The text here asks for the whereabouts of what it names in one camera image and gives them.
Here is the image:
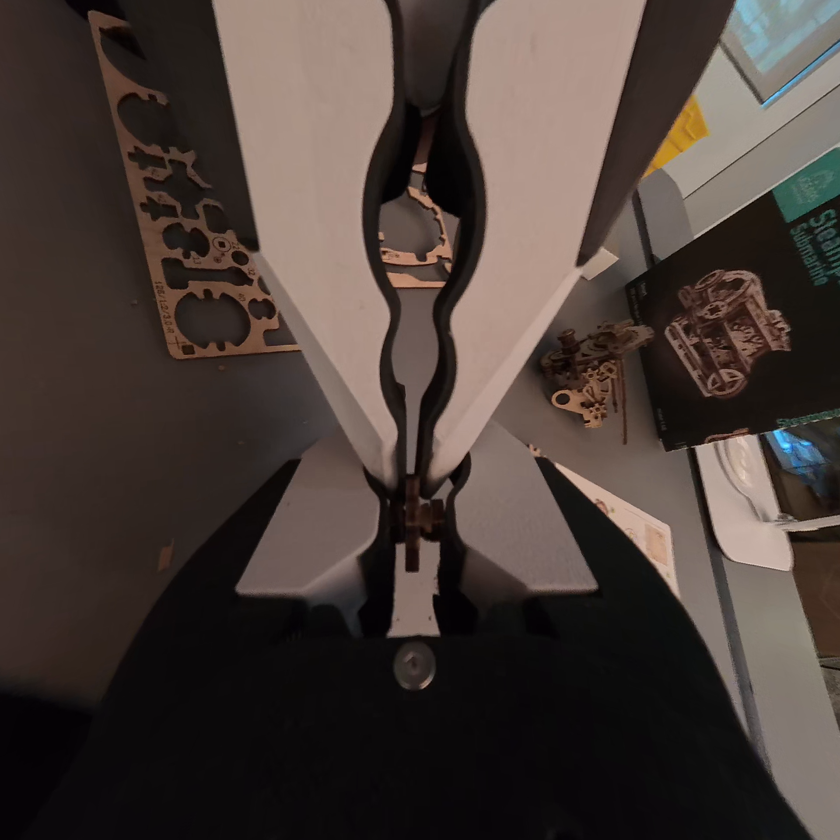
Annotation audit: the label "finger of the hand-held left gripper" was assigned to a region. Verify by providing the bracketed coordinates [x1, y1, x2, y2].
[212, 0, 404, 488]
[427, 0, 648, 493]

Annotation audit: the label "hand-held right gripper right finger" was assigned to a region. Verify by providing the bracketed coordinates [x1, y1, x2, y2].
[437, 420, 599, 632]

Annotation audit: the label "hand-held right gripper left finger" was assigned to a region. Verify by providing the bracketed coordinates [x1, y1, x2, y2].
[236, 435, 403, 637]

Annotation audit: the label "partly built wooden model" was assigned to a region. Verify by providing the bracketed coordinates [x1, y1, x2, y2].
[541, 320, 656, 442]

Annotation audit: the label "black model kit box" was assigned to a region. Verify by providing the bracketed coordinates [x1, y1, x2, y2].
[623, 147, 840, 454]

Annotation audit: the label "nested yellow plastic bins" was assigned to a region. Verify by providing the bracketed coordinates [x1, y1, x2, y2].
[643, 95, 711, 178]

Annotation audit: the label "white cardboard tray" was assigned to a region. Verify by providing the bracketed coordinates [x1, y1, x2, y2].
[577, 248, 621, 282]

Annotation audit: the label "printed instruction booklet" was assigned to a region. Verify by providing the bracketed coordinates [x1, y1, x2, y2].
[554, 459, 677, 595]

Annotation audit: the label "glass window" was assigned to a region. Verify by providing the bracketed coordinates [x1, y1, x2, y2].
[718, 0, 840, 109]

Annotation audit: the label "laser-cut plywood sheet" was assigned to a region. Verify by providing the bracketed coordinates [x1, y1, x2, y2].
[87, 8, 454, 362]

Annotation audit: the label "white plastic base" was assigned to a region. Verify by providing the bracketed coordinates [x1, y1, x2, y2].
[694, 436, 796, 572]

